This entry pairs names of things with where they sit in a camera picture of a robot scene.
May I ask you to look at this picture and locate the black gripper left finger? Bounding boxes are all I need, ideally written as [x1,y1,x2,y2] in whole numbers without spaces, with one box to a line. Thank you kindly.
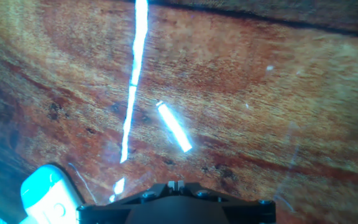
[75,180,178,224]

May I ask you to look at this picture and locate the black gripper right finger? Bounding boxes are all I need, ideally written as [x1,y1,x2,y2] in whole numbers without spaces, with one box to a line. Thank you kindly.
[176,180,277,224]

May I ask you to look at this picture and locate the blue and white desk lamp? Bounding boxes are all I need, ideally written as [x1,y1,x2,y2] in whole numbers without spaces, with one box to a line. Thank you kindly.
[18,163,86,224]

